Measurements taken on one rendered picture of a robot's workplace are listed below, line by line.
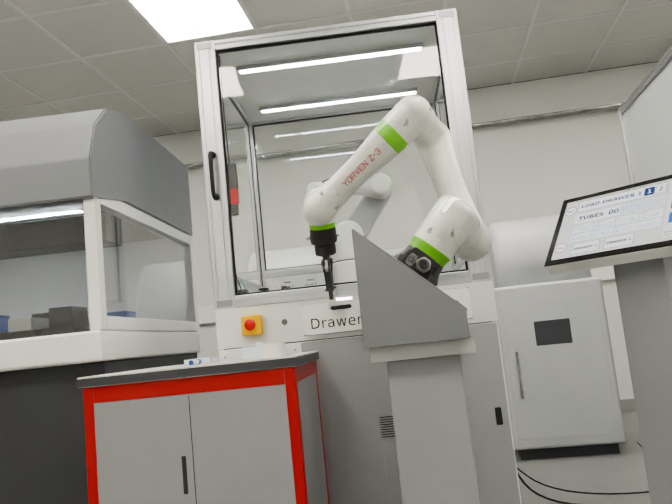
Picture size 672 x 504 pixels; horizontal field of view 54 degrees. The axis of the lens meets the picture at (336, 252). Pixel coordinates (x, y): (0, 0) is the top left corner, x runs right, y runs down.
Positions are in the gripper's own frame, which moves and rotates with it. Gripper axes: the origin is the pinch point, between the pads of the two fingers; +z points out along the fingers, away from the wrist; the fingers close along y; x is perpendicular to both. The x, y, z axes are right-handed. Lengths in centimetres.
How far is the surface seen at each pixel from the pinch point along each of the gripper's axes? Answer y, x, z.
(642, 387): 33, 95, 30
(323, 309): -1.0, -3.6, 4.0
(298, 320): -1.6, -13.3, 7.3
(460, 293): -1.2, 45.9, 3.6
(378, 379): 6.5, 13.4, 29.8
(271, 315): -2.6, -23.0, 4.6
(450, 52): -34, 54, -81
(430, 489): 71, 25, 34
